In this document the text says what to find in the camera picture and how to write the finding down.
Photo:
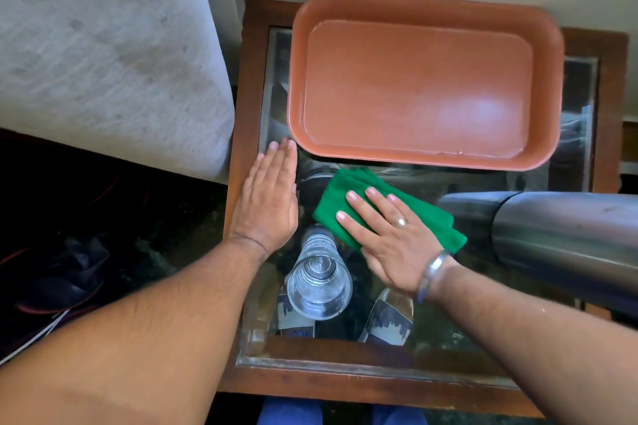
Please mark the wooden glass-top table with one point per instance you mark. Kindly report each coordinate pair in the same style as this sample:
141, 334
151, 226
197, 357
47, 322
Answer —
249, 91

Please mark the person's left forearm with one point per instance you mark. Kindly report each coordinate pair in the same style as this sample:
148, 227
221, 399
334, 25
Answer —
149, 330

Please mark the orange plastic tray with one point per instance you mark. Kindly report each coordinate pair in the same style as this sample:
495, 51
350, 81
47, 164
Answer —
418, 86

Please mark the steel flask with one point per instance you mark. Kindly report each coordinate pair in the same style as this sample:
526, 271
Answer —
563, 240

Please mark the person's left fingers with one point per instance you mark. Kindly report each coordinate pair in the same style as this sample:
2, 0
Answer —
273, 165

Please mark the clear drinking glass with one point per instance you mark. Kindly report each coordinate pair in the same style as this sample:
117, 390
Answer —
319, 280

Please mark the green cleaning cloth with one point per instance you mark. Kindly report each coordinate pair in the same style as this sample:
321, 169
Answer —
334, 195

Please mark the person's left hand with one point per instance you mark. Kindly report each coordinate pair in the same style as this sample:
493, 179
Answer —
264, 210

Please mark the person's right hand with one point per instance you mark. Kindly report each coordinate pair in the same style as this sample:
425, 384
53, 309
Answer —
393, 250

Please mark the blue trousers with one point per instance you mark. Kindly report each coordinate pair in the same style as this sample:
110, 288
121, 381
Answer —
289, 412

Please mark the person's right middle finger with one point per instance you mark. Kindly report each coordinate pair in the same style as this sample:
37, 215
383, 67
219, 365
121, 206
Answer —
363, 212

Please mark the person's right little finger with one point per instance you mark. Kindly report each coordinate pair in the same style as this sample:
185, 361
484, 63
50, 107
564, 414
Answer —
400, 214

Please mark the person's right forearm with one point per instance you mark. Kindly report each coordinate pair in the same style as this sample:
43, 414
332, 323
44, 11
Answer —
538, 355

